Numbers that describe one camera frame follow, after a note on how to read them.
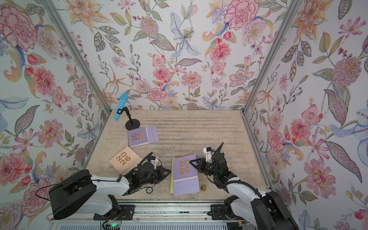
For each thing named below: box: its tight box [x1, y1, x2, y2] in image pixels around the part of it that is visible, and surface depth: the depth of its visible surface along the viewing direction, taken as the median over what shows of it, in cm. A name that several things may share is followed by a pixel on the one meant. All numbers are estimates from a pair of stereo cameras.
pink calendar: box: [108, 145, 143, 175], surface depth 95 cm
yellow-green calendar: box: [170, 157, 175, 194], surface depth 83 cm
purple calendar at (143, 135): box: [127, 125, 160, 149], surface depth 106 cm
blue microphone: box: [114, 92, 129, 122], surface depth 95 cm
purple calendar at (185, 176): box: [172, 153, 200, 197], surface depth 81 cm
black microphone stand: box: [116, 106, 141, 131], surface depth 112 cm
